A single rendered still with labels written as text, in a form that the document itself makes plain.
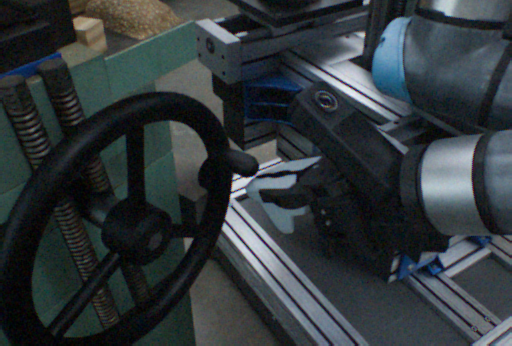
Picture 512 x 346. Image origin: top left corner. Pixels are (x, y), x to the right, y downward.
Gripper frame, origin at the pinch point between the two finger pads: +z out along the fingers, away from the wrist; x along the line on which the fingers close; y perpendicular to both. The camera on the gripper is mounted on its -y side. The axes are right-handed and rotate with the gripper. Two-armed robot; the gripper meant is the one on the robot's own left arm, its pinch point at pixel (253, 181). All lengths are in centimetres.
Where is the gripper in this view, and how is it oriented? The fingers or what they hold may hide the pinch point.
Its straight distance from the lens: 54.0
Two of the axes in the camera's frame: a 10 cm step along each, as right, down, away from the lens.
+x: 5.9, -4.7, 6.5
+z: -7.0, 1.0, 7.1
